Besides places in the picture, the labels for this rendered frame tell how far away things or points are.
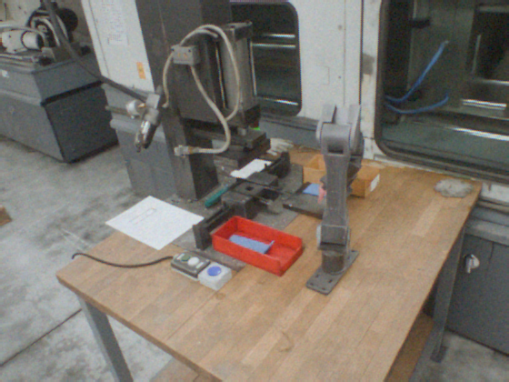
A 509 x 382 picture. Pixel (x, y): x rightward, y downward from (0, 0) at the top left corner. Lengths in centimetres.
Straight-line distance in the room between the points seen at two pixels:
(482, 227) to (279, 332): 102
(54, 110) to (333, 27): 307
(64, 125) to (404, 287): 371
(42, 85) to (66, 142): 57
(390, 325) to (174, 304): 56
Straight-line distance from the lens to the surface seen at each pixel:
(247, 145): 133
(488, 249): 189
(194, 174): 154
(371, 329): 107
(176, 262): 126
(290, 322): 108
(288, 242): 127
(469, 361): 225
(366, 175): 162
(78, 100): 443
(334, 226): 111
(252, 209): 141
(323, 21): 184
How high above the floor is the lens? 170
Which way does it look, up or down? 32 degrees down
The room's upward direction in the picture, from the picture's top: 7 degrees counter-clockwise
